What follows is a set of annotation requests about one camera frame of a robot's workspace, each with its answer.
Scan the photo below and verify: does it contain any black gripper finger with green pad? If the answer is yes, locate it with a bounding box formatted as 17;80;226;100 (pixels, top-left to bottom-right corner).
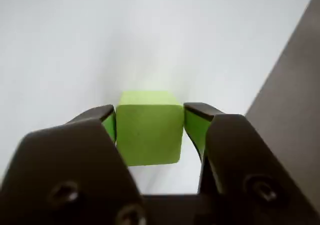
183;102;320;225

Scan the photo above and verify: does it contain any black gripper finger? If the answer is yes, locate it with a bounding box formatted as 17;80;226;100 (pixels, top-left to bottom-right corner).
0;104;147;225

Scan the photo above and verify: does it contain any lime green foam cube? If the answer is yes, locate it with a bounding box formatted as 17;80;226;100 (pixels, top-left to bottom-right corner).
115;90;183;168

